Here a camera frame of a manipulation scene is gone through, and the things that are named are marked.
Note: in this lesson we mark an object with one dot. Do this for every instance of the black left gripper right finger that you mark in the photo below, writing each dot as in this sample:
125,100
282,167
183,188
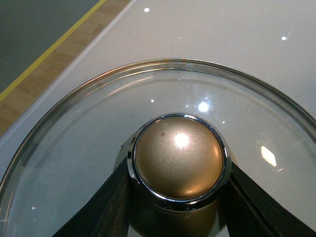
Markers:
251,212

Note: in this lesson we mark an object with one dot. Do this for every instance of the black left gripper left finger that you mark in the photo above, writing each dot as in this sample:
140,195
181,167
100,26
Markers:
107,212

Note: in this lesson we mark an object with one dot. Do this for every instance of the glass pot lid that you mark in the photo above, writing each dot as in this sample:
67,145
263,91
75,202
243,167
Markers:
180,125

